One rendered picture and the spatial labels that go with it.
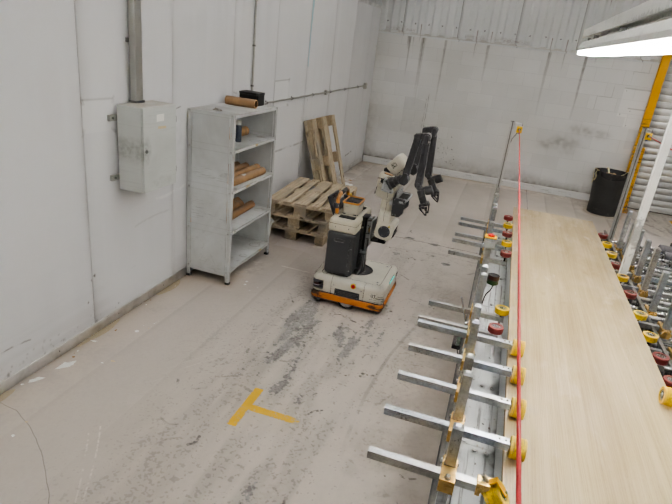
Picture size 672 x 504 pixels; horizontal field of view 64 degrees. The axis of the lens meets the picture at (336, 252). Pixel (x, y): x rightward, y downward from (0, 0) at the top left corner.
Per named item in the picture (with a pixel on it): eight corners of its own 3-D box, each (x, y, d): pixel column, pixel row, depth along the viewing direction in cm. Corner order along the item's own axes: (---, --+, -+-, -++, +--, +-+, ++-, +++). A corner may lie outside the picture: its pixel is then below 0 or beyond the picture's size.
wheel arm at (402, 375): (396, 379, 227) (397, 372, 225) (398, 375, 230) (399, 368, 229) (518, 413, 214) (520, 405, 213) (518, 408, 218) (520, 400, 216)
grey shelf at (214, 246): (185, 274, 509) (187, 107, 452) (231, 245, 590) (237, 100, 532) (228, 285, 498) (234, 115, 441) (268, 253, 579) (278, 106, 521)
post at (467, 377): (439, 475, 210) (463, 372, 193) (440, 469, 214) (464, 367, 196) (448, 478, 210) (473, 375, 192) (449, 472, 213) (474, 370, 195)
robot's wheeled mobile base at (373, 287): (309, 297, 486) (311, 272, 476) (331, 272, 543) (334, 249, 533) (381, 315, 469) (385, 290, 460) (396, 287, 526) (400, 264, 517)
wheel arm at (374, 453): (366, 457, 182) (367, 450, 181) (368, 451, 185) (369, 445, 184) (475, 492, 173) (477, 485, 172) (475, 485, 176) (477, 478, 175)
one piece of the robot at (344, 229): (320, 284, 483) (330, 195, 452) (338, 263, 532) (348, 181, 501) (356, 292, 474) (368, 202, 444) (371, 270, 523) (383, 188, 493)
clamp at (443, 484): (434, 490, 174) (437, 478, 172) (440, 462, 186) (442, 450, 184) (453, 496, 172) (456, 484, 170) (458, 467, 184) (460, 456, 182)
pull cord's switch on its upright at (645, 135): (606, 248, 497) (645, 128, 456) (604, 243, 510) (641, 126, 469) (616, 250, 495) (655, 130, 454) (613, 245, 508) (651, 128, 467)
